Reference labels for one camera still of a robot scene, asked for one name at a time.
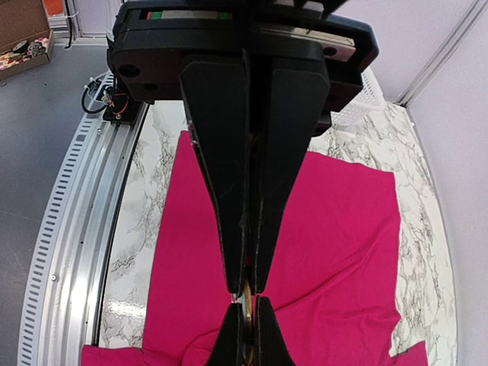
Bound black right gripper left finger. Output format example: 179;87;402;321
206;303;246;366

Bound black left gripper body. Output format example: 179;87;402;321
106;1;379;136

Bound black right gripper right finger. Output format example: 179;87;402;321
253;297;295;366

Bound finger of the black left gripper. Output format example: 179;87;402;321
253;58;330;292
180;54;249;294

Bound magenta t-shirt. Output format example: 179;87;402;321
81;133;428;365

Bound white plastic perforated basket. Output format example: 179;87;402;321
331;67;387;127

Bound cardboard boxes in background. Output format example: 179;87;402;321
1;0;53;80

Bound left aluminium frame post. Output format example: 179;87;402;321
395;0;487;108

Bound aluminium front rail base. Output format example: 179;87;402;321
14;72;149;366

